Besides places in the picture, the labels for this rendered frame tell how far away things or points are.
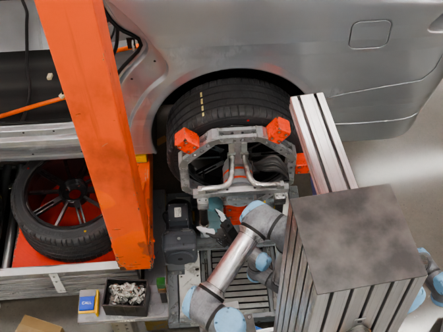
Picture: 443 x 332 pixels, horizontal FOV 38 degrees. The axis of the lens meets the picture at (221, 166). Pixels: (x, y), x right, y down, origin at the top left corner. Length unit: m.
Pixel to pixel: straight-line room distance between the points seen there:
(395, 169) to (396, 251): 2.72
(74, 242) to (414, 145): 2.26
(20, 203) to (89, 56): 1.62
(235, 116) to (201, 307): 0.86
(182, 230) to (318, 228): 1.94
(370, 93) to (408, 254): 1.64
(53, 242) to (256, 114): 1.23
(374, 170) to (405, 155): 0.25
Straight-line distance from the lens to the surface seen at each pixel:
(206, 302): 2.46
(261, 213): 2.51
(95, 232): 3.29
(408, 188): 4.11
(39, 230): 3.37
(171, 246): 3.31
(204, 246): 3.60
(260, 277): 2.84
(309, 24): 2.66
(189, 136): 2.80
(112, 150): 2.34
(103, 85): 2.09
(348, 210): 1.51
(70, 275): 3.38
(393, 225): 1.51
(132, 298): 3.05
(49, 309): 3.72
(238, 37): 2.66
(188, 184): 3.04
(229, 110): 2.80
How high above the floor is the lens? 3.28
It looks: 54 degrees down
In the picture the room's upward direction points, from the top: 2 degrees counter-clockwise
